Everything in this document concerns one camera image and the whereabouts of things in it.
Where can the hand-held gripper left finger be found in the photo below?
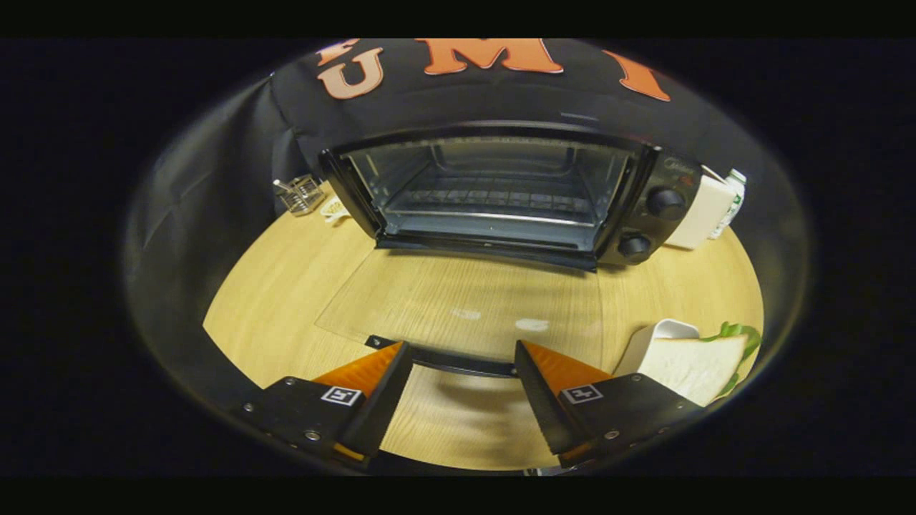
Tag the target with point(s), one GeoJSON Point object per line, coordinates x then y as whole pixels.
{"type": "Point", "coordinates": [383, 400]}

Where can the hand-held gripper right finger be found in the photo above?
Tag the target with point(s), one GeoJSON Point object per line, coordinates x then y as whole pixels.
{"type": "Point", "coordinates": [542, 400]}

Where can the lettuce sandwich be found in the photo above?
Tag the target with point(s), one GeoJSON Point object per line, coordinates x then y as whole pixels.
{"type": "Point", "coordinates": [690, 365]}

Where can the black toaster oven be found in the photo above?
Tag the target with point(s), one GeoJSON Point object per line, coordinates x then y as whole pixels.
{"type": "Point", "coordinates": [665, 204]}

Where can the white pop-up toaster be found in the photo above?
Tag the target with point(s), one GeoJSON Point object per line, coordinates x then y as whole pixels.
{"type": "Point", "coordinates": [705, 211]}

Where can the white slotted plate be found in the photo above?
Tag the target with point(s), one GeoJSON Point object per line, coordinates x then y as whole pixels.
{"type": "Point", "coordinates": [647, 343]}

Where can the small white object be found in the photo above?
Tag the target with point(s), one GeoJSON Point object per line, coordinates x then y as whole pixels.
{"type": "Point", "coordinates": [334, 208]}

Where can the white bottle green label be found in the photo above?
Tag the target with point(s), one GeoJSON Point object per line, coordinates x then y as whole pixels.
{"type": "Point", "coordinates": [731, 200]}

